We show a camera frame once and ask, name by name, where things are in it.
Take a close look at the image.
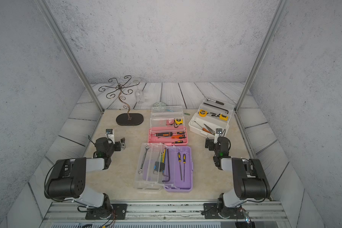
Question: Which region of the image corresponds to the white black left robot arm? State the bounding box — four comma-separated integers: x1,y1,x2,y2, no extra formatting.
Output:
44,137,125,219

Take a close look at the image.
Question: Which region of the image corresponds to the left aluminium frame post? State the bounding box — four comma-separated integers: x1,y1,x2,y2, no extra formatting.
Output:
35,0,105,114

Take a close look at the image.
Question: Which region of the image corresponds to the black orange screwdriver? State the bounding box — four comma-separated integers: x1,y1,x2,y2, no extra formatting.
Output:
153,132,185,137

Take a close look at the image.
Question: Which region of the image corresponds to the yellow tape measure left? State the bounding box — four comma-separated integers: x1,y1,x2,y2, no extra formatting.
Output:
199,110,208,117

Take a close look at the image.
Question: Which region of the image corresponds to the orange handle screwdriver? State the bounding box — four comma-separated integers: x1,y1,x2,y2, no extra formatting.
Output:
158,135,186,139

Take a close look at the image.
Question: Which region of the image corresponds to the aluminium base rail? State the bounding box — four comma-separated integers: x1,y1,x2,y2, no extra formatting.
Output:
39,200,292,228

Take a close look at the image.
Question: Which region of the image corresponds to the silver combination wrench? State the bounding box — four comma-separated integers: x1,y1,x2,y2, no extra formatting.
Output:
138,144,150,174

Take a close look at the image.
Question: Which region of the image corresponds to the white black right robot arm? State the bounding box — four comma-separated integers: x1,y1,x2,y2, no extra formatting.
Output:
205,136,271,219

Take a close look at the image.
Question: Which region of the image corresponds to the pink toolbox with clear lid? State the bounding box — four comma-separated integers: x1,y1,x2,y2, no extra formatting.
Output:
148,105,189,146

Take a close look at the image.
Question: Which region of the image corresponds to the white open toolbox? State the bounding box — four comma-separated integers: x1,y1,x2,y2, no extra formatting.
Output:
189,97,234,138

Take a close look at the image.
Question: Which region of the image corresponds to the yellow black file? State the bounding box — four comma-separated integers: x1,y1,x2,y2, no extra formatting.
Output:
178,152,183,180
183,154,186,182

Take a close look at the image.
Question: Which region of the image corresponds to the yellow black file right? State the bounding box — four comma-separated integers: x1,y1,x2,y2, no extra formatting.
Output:
183,154,186,182

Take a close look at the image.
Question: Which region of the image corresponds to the clear glass bottle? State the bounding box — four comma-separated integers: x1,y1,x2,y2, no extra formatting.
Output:
135,81,145,104

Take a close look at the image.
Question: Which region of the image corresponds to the purple toolbox with clear lid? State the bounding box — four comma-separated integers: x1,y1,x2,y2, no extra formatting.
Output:
135,143,193,192

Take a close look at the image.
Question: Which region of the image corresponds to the yellow tape measure pink box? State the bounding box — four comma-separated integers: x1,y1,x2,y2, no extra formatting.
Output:
174,119,183,125

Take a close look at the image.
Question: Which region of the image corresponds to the aluminium frame post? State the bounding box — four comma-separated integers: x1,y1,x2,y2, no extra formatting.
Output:
235,0,288,113
35,0,105,114

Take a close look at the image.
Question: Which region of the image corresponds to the right aluminium frame post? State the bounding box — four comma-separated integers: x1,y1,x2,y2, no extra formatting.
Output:
235,0,288,113

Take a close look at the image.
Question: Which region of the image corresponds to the long black hex key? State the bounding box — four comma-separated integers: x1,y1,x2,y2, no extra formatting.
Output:
203,103,229,114

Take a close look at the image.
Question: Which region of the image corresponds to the yellow black file left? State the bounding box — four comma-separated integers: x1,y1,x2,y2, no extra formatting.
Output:
178,152,183,180

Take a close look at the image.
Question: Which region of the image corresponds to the black silver ratchet tool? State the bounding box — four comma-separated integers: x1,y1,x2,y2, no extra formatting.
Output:
206,98,224,105

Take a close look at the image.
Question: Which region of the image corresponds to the brown metal jewelry stand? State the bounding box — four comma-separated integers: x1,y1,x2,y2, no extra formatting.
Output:
98,75,144,126

